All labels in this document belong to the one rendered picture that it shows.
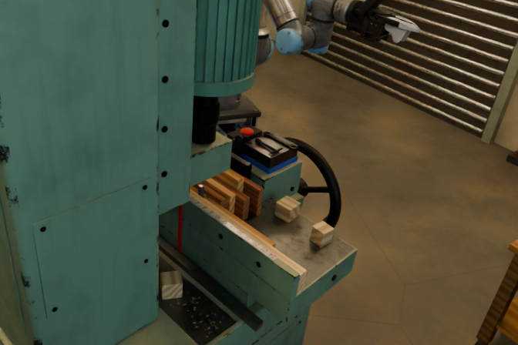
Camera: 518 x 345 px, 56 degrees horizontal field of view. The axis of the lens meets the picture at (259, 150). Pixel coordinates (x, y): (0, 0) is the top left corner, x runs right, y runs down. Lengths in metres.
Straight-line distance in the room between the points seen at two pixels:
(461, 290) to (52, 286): 1.99
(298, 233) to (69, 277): 0.47
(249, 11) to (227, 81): 0.12
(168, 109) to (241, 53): 0.15
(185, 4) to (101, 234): 0.35
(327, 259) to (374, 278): 1.38
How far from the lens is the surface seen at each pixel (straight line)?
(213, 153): 0.95
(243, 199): 1.01
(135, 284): 0.87
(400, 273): 2.42
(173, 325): 0.97
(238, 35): 0.82
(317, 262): 0.97
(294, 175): 1.15
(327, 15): 1.54
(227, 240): 0.94
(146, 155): 0.73
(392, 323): 2.19
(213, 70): 0.82
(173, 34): 0.74
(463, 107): 4.00
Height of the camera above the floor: 1.53
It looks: 29 degrees down
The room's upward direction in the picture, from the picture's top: 7 degrees clockwise
